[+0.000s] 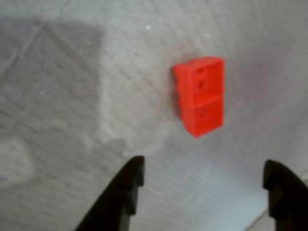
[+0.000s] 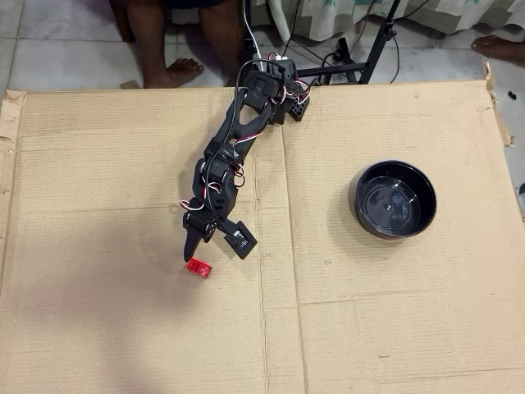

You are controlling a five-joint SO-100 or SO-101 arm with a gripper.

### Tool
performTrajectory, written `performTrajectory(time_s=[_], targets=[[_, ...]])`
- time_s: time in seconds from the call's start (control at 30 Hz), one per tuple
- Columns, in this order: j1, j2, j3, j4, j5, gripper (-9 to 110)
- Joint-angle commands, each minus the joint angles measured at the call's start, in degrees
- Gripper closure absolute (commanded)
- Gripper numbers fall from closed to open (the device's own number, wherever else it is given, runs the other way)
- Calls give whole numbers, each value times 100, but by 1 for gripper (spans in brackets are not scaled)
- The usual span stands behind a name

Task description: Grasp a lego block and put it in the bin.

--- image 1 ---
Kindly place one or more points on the red lego block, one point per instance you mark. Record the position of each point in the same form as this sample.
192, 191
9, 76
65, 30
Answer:
202, 96

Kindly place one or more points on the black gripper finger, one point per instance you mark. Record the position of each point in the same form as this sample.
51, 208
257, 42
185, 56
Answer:
291, 199
113, 202

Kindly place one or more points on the grey cardboard sheet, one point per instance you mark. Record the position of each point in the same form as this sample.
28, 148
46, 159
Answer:
72, 96

